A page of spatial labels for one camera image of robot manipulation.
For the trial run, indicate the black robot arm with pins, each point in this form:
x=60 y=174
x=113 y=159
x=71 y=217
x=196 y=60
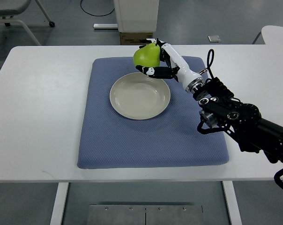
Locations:
x=222 y=112

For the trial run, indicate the white right table leg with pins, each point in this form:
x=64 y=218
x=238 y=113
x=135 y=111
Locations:
x=231 y=202

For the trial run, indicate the green pear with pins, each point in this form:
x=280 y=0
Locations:
x=147 y=56

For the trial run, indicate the silver floor rail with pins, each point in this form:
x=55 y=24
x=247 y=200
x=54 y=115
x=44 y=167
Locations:
x=105 y=26

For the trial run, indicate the cardboard box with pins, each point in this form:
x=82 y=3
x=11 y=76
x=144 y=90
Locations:
x=129 y=38

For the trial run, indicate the white round side table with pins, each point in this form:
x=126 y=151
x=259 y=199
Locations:
x=271 y=35

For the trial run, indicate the white rolling chair frame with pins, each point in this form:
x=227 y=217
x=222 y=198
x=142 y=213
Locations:
x=11 y=8

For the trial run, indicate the cream round plate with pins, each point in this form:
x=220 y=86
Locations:
x=139 y=97

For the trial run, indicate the white table leg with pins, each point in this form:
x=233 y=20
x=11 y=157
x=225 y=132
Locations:
x=59 y=203
x=231 y=202

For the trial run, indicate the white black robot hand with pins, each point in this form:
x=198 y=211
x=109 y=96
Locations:
x=172 y=65

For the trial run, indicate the white pedestal column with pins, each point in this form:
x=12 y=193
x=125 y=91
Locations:
x=136 y=16

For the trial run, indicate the white left table leg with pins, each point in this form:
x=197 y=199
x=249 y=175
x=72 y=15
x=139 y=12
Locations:
x=59 y=203

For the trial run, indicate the grey floor outlet plate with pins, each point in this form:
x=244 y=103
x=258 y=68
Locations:
x=214 y=39

